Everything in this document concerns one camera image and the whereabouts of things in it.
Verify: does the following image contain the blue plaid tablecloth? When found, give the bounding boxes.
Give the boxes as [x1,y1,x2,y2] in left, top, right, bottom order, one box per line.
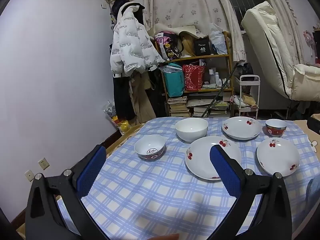
[56,117,320,240]

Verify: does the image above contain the black hanging garment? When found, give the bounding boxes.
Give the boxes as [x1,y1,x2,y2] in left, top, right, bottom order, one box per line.
[112,67,165,120]

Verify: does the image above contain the stack of worn books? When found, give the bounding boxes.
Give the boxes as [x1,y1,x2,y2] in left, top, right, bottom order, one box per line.
[167,96,190,117]

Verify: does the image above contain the wooden shelf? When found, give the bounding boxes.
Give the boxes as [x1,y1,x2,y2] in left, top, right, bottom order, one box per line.
[154,31,234,118]

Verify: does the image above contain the black pole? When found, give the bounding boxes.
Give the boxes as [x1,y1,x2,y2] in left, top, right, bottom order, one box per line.
[203,61,239,117]

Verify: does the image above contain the beige hanging coat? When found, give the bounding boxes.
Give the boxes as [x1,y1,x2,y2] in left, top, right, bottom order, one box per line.
[130,75,156,123]

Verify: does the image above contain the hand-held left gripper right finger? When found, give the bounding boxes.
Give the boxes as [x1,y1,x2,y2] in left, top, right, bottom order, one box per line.
[210,144,293,240]

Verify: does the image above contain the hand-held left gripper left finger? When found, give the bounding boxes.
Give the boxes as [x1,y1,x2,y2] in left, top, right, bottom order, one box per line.
[25,144,110,240]

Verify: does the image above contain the floral curtain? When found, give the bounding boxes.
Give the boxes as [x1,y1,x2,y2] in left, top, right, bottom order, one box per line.
[140,0,247,62]
[255,0,308,65]

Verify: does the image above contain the teal bag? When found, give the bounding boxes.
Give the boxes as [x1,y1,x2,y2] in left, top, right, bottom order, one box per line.
[160,64,185,98]

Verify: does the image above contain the small red green-rimmed bowl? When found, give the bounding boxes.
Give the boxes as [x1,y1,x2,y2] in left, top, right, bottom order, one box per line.
[265,119,287,138]

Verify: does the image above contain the black backpack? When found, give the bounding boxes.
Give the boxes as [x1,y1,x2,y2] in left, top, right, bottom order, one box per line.
[235,62,254,90]

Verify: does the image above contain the large white cartoon bowl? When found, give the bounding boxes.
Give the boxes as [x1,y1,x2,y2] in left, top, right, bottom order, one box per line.
[175,117,209,142]

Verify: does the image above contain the red patterned bag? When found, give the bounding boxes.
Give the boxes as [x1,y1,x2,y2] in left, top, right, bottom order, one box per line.
[182,64,206,91]

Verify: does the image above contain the white puffer jacket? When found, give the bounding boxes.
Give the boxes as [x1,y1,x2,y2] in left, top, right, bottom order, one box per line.
[110,2,166,77]

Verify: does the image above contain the pink black printed bag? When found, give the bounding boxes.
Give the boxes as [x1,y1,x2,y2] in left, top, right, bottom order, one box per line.
[155,31,185,60]

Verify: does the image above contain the row of cosmetic bottles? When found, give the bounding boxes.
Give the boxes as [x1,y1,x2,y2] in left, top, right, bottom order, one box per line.
[209,69,227,85]

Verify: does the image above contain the black paper bag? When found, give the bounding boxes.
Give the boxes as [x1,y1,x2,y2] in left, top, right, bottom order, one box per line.
[194,38,215,56]

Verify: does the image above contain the white recliner chair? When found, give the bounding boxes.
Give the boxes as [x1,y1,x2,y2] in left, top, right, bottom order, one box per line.
[241,1,320,102]

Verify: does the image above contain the small red floral bowl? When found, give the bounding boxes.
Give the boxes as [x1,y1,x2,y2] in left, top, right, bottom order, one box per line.
[134,134,166,162]

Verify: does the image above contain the pink cartoon wall sticker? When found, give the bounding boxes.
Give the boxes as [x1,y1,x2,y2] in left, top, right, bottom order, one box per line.
[302,24,320,67]

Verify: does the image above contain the white rolling cart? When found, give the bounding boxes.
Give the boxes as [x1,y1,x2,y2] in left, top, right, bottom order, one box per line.
[231,74,260,119]

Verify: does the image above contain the white cherry print plate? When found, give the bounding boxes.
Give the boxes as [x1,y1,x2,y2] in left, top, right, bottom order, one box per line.
[257,137,300,176]
[185,136,242,180]
[222,116,261,140]

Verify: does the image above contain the plastic bag with yellow items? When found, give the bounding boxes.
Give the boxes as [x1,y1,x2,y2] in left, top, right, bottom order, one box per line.
[104,100,130,134]

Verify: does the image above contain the clear plastic bag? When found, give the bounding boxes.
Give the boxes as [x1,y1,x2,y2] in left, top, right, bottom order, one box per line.
[209,23,228,55]

